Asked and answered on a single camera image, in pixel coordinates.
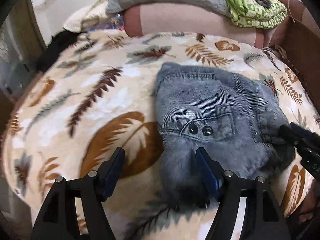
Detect cream quilted cloth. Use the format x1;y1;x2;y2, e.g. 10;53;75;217
62;0;111;33

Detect pink maroon sofa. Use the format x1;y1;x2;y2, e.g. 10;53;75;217
124;0;319;105

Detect brown wooden door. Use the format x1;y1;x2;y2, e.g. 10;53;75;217
1;0;46;140

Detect grey denim pants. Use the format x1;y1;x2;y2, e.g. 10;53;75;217
155;62;295;207

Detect cream leaf-print fleece blanket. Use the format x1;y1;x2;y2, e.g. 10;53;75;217
3;30;319;239

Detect green patterned folded quilt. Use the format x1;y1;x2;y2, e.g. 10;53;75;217
225;0;287;29

